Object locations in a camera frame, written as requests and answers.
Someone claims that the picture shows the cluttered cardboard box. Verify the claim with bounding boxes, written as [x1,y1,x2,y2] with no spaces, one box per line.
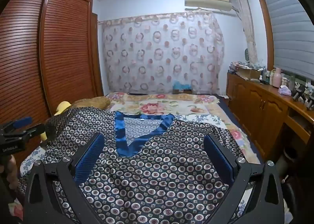
[229,61,266,80]

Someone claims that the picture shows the grey round container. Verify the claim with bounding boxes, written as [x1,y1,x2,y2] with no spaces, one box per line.
[281,149,298,179]

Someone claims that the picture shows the dark blue mattress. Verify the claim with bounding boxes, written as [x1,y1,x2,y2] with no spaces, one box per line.
[216,95,259,158]

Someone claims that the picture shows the wooden sideboard cabinet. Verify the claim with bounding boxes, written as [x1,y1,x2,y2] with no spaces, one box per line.
[226,72,314,166]

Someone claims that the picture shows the floral sheer curtain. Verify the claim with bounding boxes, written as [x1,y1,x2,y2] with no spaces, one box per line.
[98,11,225,95]

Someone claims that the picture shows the person's left hand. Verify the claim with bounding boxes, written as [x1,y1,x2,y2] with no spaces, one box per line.
[1,153,19,190]

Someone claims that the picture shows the wooden louvered wardrobe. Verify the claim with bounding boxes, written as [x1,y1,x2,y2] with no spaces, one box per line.
[0,0,105,173]

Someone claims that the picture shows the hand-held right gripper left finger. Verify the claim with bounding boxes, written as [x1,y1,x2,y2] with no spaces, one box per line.
[23,132,106,224]

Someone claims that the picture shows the purple pouch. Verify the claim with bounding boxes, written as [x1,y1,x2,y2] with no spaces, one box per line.
[279,85,292,96]

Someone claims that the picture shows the blue floral white bedsheet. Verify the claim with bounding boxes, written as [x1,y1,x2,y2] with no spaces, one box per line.
[19,113,222,178]

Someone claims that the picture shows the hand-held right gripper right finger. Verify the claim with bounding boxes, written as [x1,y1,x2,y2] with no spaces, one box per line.
[204,133,285,224]

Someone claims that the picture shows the pink bottle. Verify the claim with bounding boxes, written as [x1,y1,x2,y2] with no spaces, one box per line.
[272,68,283,89]

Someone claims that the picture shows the navy patterned satin pajama top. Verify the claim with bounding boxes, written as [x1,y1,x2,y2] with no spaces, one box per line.
[15,106,260,224]

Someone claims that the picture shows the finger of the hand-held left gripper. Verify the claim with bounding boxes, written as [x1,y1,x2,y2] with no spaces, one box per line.
[23,124,46,140]
[0,117,33,131]

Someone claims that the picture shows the yellow plush toy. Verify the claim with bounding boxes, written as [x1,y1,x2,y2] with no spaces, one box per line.
[40,101,72,141]

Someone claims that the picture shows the folded brown patterned blanket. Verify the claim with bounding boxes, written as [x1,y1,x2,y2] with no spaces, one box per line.
[71,96,111,110]

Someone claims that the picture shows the rose print blanket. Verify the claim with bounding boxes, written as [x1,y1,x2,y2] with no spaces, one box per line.
[105,92,261,164]

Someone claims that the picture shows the blue box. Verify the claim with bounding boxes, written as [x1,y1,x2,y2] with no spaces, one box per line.
[172,80,193,95]

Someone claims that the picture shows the lace window curtain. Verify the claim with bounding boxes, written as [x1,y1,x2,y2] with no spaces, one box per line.
[232,0,258,66]

